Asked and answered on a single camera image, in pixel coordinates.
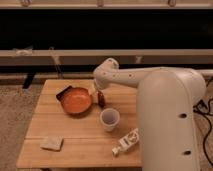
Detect red sausage toy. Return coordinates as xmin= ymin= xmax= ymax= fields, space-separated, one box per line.
xmin=97 ymin=91 xmax=106 ymax=108

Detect white plastic cup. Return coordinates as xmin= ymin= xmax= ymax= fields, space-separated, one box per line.
xmin=100 ymin=108 xmax=120 ymax=132

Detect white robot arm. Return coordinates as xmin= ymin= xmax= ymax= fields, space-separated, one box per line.
xmin=93 ymin=58 xmax=206 ymax=171

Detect beige sponge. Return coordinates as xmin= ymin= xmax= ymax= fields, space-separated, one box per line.
xmin=40 ymin=136 xmax=63 ymax=151

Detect wooden table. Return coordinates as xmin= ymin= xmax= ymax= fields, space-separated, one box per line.
xmin=16 ymin=79 xmax=141 ymax=168

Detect orange frying pan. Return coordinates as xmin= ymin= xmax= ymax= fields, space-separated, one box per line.
xmin=56 ymin=86 xmax=92 ymax=115

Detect black cables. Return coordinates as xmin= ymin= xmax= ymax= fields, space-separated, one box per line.
xmin=193 ymin=77 xmax=213 ymax=168

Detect white horizontal rail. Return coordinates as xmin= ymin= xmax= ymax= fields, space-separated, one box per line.
xmin=0 ymin=49 xmax=213 ymax=66

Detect white plastic bottle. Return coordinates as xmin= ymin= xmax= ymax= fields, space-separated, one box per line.
xmin=112 ymin=128 xmax=139 ymax=156

